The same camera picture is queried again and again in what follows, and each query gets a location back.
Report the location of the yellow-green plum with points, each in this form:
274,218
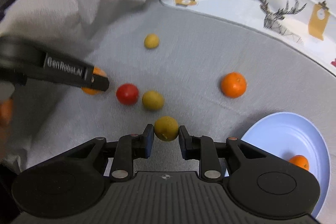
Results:
151,41
166,128
153,100

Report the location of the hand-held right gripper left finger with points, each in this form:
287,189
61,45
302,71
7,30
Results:
149,144

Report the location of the blue plate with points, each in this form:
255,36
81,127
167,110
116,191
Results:
283,132

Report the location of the grey cloth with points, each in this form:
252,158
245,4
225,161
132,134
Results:
197,56

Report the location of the tangerine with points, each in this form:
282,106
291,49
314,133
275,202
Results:
300,162
99,72
5,111
233,84

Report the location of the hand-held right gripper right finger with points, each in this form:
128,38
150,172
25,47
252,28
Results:
183,145

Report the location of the red tomato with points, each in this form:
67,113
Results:
127,94

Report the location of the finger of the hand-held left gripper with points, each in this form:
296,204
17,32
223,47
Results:
68,70

